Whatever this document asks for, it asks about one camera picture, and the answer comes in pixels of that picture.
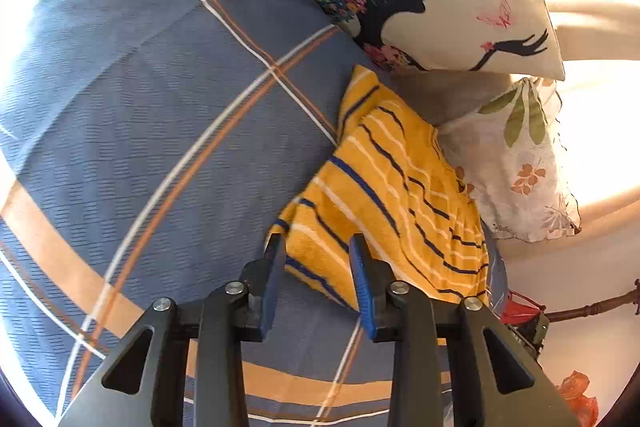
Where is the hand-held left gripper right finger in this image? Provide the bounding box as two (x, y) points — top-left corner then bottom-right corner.
(349, 234), (581, 427)

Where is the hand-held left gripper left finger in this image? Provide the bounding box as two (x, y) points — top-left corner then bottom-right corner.
(57, 234), (287, 427)

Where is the yellow striped sweater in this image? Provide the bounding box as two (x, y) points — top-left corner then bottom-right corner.
(267, 64), (493, 313)

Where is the red cloth item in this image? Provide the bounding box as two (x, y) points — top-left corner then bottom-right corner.
(500, 289), (548, 325)

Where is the leaf print pillow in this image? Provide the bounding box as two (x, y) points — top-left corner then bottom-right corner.
(435, 77), (583, 243)

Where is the blue plaid bedsheet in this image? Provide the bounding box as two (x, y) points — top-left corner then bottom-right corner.
(0, 0), (508, 427)

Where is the turned wooden pole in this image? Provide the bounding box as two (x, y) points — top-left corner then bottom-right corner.
(545, 279), (640, 323)

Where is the orange plastic bag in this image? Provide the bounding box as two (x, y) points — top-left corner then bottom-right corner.
(556, 371), (599, 427)

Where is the beige curtain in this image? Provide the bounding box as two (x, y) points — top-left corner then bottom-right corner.
(542, 0), (640, 78)

